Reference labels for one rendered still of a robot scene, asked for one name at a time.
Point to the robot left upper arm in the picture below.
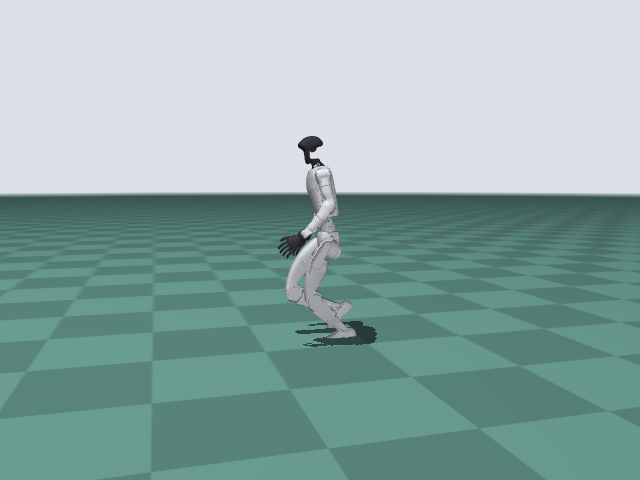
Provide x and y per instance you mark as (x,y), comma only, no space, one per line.
(323,178)

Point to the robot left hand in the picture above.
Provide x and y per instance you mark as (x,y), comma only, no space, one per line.
(293,241)

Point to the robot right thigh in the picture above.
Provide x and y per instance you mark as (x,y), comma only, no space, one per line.
(298,270)

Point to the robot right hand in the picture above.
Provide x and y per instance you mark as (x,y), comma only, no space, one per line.
(298,249)

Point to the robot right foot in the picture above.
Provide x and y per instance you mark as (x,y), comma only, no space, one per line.
(346,306)

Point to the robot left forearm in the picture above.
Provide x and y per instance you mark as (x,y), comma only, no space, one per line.
(318,221)

